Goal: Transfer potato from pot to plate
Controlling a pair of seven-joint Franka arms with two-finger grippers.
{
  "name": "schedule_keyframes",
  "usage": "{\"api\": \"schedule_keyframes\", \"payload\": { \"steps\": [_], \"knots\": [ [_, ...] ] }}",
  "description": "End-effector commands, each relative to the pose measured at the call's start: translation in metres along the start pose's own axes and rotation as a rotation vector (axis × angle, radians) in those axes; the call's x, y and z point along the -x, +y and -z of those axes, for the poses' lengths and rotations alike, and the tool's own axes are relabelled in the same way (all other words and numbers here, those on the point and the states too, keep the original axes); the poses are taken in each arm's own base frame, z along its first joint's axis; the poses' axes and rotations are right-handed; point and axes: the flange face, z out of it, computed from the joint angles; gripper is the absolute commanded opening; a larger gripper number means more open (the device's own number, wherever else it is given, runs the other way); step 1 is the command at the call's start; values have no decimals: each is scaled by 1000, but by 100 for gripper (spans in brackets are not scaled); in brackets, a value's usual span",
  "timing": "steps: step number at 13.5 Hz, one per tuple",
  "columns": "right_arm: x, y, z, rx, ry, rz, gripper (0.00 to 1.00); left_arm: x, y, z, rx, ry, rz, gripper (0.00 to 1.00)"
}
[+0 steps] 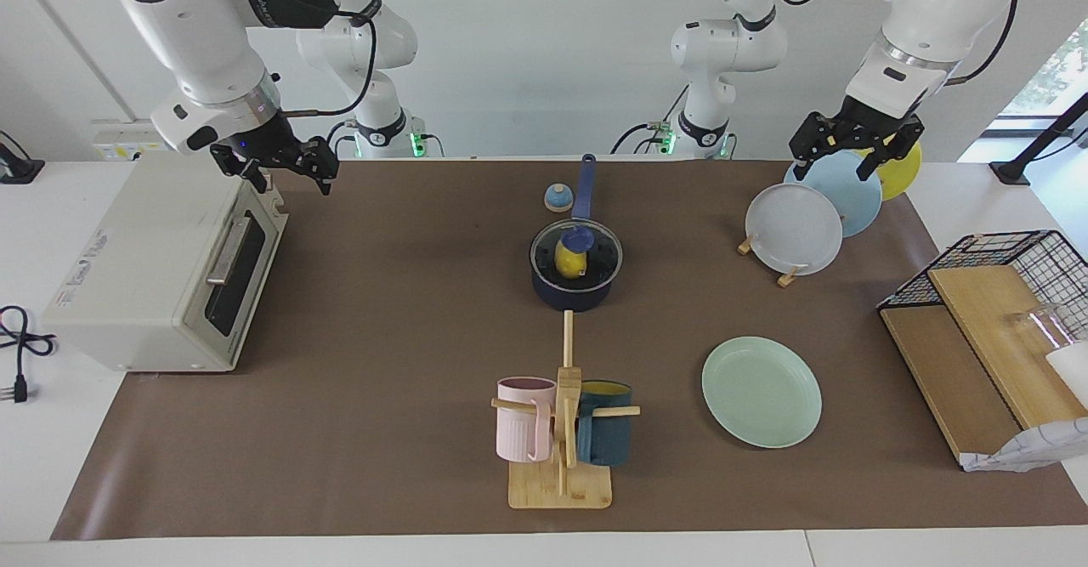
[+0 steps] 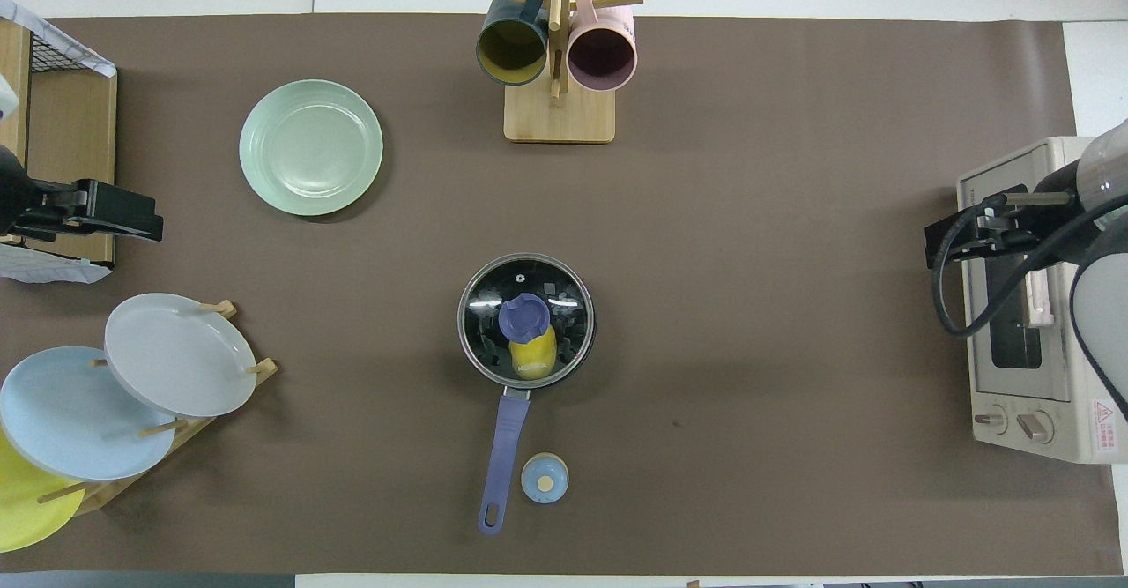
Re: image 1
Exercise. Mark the glass lid with blue knob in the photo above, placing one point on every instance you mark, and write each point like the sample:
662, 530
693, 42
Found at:
576, 237

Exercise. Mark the dark teal mug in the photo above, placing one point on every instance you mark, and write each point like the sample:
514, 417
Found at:
605, 435

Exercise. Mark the clear glass cup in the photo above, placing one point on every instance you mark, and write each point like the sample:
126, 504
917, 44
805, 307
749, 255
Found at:
1041, 325

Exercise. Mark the pink ribbed mug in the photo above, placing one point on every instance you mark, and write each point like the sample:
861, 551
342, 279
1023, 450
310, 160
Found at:
520, 422

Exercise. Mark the black clamp mount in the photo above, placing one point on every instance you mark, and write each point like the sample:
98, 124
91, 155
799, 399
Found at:
13, 167

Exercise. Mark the window with greenery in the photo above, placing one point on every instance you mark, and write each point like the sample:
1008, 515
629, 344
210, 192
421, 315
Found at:
1058, 74

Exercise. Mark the cream toaster oven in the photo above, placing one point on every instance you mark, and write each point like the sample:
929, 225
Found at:
144, 269

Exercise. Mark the wooden plate rack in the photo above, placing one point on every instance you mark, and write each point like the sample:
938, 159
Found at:
789, 278

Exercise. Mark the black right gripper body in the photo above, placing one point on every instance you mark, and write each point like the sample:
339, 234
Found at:
268, 149

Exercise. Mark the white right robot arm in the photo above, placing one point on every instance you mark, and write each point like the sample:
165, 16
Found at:
195, 31

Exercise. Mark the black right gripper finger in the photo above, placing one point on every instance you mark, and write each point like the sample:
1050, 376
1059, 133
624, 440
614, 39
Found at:
257, 178
325, 163

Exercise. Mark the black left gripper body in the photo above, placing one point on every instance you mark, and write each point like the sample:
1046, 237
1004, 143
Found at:
867, 125

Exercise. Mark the white patterned cloth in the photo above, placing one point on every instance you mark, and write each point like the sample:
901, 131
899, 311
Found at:
1037, 448

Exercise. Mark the black angled stand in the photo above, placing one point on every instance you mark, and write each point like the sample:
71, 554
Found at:
1033, 150

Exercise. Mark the light wooden board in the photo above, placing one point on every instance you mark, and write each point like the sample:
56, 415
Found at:
994, 337

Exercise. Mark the green plate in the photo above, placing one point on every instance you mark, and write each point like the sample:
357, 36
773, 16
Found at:
761, 393

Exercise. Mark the white power strip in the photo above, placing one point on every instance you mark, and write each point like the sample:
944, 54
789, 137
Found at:
119, 142

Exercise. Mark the white cup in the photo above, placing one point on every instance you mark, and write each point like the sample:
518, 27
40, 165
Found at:
1073, 371

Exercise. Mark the dark blue saucepan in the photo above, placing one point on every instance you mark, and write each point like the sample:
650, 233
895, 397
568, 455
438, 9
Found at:
574, 299

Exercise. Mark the dark wooden board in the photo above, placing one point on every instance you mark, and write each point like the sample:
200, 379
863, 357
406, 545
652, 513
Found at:
943, 371

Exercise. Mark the yellow plate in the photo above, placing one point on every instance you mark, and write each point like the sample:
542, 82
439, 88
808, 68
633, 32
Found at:
903, 178

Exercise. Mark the brown table mat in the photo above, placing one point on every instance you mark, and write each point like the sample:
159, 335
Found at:
382, 380

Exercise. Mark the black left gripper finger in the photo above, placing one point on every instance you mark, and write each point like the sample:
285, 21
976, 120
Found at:
812, 138
892, 149

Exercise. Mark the yellow potato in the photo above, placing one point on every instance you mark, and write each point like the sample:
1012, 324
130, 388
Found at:
568, 263

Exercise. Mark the light blue plate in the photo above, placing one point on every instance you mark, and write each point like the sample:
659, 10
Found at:
854, 197

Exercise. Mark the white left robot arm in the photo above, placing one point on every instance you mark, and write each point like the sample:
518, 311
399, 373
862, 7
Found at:
926, 23

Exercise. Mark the wooden mug tree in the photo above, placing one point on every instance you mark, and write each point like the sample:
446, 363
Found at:
561, 486

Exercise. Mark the grey plate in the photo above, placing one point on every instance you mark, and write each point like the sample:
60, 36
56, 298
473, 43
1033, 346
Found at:
790, 231

